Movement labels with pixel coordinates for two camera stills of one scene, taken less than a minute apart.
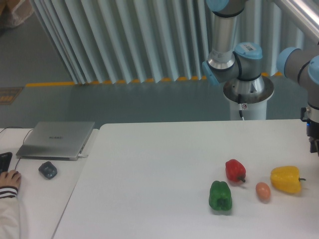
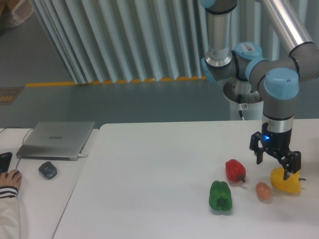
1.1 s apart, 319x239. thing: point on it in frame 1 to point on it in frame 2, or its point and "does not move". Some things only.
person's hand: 12,178 does not move
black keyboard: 5,159 does not move
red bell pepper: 235,170 does not move
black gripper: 312,132 to 277,142
